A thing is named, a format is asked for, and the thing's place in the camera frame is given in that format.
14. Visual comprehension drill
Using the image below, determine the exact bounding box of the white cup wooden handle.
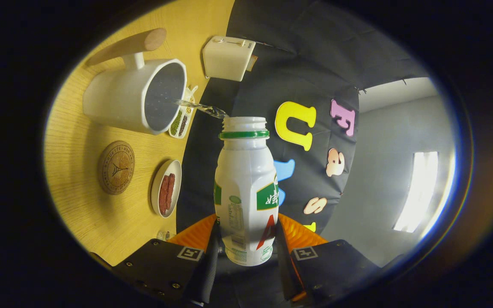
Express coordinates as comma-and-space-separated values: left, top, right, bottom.
83, 28, 187, 136

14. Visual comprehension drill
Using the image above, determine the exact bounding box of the wooden table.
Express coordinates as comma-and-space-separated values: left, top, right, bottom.
43, 0, 235, 266

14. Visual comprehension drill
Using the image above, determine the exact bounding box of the white divided bean dish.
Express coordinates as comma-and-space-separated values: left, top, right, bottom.
169, 86, 199, 139

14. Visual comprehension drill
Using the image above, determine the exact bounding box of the white round plate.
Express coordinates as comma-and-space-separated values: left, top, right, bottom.
151, 160, 182, 219

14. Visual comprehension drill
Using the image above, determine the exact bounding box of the red sausage slice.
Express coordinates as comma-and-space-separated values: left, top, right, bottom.
159, 175, 170, 215
167, 173, 176, 210

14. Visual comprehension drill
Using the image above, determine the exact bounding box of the cream toaster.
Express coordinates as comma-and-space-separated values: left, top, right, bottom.
202, 36, 256, 82

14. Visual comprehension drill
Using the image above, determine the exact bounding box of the round cork coaster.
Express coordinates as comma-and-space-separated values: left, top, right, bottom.
98, 141, 136, 195

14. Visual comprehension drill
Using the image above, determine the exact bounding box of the ceiling light panel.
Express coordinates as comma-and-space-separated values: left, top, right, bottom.
393, 151, 440, 234

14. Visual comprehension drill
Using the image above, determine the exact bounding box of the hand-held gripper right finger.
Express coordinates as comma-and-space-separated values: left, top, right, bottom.
274, 213, 380, 306

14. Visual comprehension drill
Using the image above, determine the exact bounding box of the white juice bottle green label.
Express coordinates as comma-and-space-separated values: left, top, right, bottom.
214, 116, 279, 267

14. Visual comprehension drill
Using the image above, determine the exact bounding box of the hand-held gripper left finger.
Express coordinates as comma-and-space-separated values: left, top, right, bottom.
112, 214, 222, 306

